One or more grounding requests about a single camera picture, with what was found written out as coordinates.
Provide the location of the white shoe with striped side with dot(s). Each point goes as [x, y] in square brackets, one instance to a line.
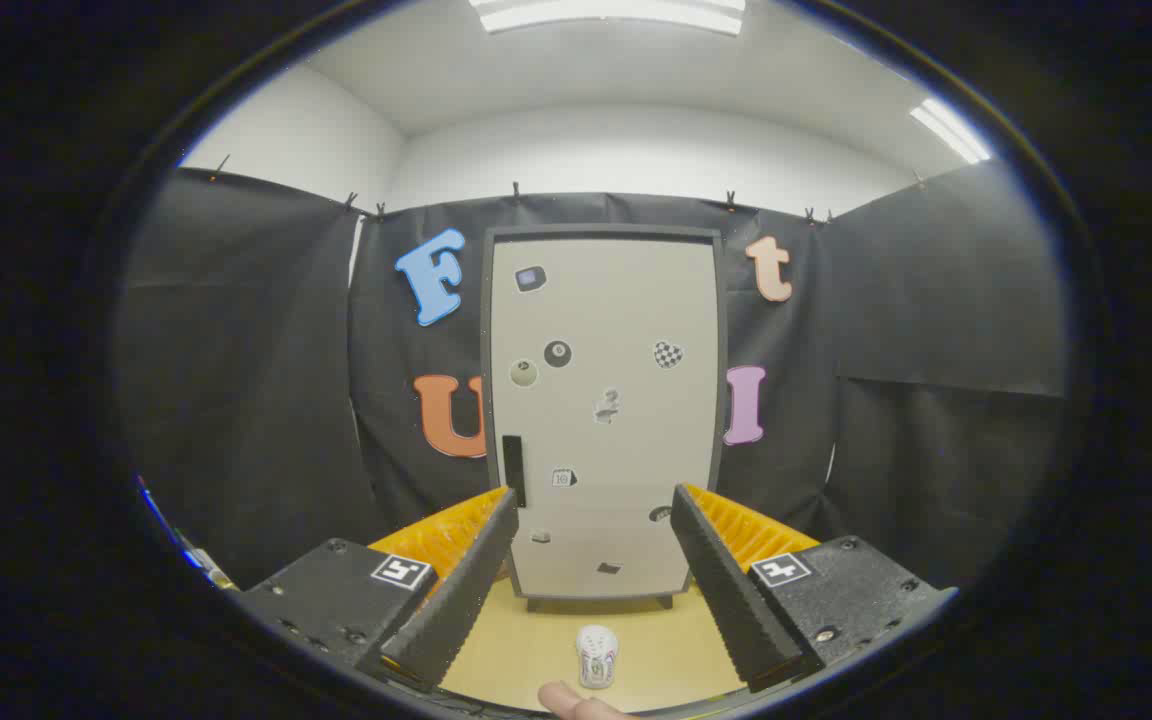
[597, 655]

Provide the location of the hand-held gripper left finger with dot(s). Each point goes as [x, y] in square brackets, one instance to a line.
[466, 590]

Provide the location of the beige shoe cabinet door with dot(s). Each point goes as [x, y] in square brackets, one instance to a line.
[616, 300]

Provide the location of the dark grey shoe cabinet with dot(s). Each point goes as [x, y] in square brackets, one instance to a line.
[601, 231]

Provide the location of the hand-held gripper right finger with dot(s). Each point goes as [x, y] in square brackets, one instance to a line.
[726, 590]

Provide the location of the blue and white clutter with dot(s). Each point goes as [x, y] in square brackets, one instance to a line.
[194, 556]

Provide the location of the black backdrop cloth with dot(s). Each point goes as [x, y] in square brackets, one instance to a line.
[236, 350]

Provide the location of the narrow ceiling light strip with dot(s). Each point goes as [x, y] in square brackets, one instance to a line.
[948, 130]

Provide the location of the long ceiling light panel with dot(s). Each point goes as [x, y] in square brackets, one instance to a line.
[606, 15]

